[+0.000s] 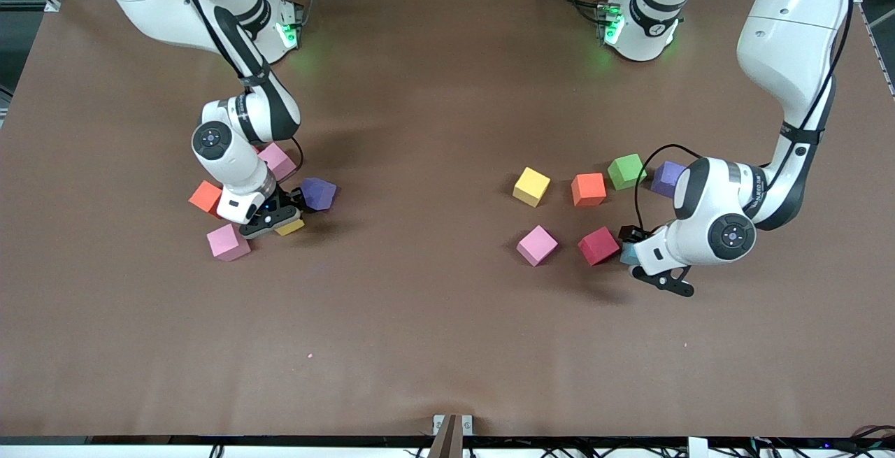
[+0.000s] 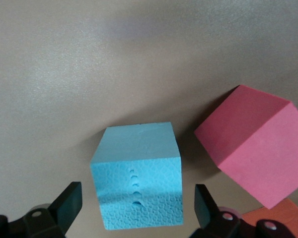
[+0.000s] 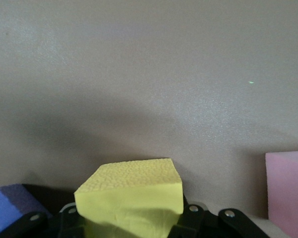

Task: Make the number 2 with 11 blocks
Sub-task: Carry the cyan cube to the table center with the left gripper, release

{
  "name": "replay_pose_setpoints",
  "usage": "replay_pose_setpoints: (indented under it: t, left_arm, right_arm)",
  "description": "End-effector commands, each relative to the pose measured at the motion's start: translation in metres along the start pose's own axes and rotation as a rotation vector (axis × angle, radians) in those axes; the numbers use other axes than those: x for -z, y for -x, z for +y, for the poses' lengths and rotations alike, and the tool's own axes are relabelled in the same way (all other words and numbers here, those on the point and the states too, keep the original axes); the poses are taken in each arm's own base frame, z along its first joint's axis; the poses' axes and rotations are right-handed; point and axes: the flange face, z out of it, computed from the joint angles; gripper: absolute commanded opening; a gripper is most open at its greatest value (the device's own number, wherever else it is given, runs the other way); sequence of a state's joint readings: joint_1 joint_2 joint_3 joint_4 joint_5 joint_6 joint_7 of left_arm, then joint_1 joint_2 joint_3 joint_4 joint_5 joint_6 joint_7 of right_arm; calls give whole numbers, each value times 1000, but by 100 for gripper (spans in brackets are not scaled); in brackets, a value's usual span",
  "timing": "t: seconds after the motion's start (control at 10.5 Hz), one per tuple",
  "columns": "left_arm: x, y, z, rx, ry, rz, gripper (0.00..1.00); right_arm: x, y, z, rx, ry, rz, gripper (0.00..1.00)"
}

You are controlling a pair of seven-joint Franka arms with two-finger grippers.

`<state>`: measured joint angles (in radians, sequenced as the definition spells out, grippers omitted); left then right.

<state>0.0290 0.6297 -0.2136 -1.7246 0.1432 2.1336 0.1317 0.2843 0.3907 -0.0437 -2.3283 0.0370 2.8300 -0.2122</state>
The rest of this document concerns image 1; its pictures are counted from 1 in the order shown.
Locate purple foam cube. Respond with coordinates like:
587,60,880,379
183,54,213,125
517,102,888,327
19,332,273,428
301,177,338,212
650,160,689,199

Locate red foam cube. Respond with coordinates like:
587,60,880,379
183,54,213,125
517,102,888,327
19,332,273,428
578,226,622,267

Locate pink foam cube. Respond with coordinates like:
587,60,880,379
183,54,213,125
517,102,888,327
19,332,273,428
256,142,298,183
206,223,252,263
516,225,559,267

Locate orange foam cube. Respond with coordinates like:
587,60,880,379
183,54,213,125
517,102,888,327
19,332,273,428
188,180,224,217
571,173,608,208

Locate green foam cube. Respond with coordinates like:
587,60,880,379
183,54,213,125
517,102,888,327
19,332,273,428
607,153,647,191

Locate brown table cover sheet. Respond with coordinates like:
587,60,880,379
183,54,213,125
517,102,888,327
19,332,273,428
0,0,895,439

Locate brown wooden bar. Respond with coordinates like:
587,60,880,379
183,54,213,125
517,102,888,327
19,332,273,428
428,414,464,458

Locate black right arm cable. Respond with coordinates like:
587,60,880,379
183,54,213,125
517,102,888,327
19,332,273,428
166,0,305,172

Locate white metal bracket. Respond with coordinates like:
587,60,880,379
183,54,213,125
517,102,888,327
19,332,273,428
433,415,473,436

